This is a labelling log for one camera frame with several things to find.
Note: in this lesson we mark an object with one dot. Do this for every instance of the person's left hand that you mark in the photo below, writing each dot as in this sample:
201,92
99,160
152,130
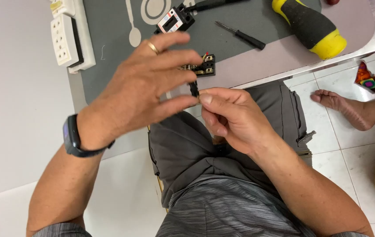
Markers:
125,95

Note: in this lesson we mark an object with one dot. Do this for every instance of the small black switch part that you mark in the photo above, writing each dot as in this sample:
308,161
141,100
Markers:
193,89

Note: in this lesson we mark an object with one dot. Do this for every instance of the white socket outlet module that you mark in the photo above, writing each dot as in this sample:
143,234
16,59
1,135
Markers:
62,39

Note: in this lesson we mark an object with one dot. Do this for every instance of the grey placemat with cutlery print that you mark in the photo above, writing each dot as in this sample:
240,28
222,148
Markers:
108,29

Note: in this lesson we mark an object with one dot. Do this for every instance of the gold stool frame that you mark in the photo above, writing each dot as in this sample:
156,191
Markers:
159,186

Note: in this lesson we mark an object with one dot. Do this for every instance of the white socket with yellow part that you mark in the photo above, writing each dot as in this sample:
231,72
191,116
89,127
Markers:
61,6

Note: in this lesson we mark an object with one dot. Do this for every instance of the white socket mounting box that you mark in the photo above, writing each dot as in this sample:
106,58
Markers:
87,36

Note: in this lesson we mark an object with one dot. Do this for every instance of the red round object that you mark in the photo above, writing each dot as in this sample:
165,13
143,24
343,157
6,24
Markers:
332,1

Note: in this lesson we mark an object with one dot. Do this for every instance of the black and white circuit breaker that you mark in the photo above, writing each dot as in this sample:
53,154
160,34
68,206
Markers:
174,20

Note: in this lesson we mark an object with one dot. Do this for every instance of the person's right hand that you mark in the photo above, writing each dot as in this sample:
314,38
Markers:
237,121

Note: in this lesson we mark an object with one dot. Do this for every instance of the grey striped shirt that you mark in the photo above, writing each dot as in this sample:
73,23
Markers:
214,210

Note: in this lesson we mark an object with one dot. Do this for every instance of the small black screwdriver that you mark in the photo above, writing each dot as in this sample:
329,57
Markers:
246,38

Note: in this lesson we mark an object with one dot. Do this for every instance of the black terminal block with screws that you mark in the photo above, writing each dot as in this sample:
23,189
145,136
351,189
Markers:
209,67

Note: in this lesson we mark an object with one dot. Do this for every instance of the black wrist watch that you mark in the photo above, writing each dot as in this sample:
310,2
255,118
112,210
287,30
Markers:
72,138

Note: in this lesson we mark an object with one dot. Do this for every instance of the grey shorts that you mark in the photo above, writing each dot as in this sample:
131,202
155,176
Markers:
181,148

